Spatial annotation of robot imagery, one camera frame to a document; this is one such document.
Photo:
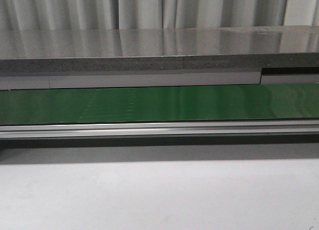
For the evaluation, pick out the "green conveyor belt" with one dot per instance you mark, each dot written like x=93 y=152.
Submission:
x=51 y=106

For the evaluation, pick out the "grey stone slab platform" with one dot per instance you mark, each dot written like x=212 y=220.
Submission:
x=67 y=52

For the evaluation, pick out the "white pleated curtain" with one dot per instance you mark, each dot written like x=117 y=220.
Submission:
x=153 y=14

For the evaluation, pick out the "grey rear conveyor rail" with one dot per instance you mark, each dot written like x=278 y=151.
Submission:
x=157 y=78

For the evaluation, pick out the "aluminium front conveyor rail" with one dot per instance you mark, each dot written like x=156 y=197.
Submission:
x=158 y=128

